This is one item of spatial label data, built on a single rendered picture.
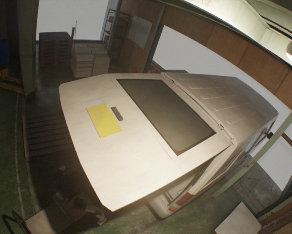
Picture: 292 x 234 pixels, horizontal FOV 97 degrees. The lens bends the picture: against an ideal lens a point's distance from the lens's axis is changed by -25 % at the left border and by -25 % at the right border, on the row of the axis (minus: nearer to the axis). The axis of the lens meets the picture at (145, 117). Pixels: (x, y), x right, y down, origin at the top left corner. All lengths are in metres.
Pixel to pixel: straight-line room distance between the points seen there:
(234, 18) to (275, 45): 0.38
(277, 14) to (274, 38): 0.16
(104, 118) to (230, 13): 1.07
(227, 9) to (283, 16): 0.36
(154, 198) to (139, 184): 1.48
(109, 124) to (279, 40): 1.22
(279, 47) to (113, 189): 1.20
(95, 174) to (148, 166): 0.33
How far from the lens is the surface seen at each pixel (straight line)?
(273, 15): 0.94
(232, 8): 0.69
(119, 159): 1.11
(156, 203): 2.50
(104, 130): 1.24
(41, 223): 2.60
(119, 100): 1.49
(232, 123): 1.94
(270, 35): 1.05
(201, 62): 6.24
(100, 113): 1.36
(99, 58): 5.20
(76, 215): 2.45
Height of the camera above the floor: 2.67
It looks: 37 degrees down
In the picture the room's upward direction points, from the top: 21 degrees clockwise
